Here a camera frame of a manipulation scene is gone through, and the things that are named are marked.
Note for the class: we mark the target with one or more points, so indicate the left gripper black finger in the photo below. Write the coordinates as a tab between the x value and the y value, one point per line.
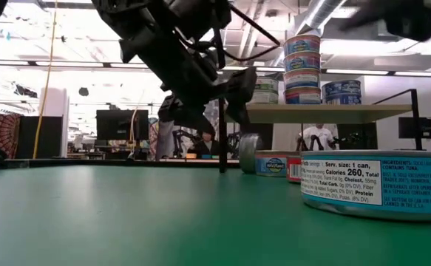
185	112
241	92

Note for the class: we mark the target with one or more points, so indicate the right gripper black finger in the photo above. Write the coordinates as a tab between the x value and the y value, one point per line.
370	20

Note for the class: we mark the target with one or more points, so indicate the green Bumble Bee tuna can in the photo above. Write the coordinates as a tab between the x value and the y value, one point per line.
267	98
268	85

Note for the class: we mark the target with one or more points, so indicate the olive green albacore tuna can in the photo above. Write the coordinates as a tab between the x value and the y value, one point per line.
248	151

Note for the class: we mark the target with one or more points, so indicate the dark blue tuna can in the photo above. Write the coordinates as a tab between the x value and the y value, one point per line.
342	88
343	99

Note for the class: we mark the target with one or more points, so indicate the red labelled fish can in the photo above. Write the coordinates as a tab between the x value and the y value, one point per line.
294	170

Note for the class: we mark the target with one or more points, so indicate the wooden shelf on black stand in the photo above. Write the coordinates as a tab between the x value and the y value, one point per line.
222	147

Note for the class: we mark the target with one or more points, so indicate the wooden shelf board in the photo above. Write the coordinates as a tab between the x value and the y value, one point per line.
329	112

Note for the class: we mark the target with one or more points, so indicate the person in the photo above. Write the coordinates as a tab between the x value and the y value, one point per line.
320	134
206	142

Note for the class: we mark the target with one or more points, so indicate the black background monitor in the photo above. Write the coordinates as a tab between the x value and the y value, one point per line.
122	123

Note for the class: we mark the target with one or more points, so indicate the small black ceiling speaker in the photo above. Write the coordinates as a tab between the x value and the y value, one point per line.
83	91

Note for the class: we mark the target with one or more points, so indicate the small black monitor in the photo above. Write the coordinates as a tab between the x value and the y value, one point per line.
414	127

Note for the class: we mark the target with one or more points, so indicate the overhead LED light bar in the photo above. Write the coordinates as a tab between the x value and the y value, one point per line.
71	65

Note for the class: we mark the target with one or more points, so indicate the white column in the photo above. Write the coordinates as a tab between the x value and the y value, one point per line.
54	103

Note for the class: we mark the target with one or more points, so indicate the green table mat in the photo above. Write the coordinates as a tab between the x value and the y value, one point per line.
89	221

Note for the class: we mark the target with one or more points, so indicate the black partition panel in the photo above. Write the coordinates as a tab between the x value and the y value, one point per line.
41	136

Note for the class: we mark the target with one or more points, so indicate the teal Trader Joe's tuna can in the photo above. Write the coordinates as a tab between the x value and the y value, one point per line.
403	184

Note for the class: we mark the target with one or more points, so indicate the red patterned cloth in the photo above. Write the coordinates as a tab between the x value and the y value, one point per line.
0	133

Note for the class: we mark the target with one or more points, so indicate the spiral silver ventilation duct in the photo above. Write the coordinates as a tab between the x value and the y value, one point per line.
322	14

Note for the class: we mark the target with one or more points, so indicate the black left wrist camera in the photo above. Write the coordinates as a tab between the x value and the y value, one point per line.
200	13

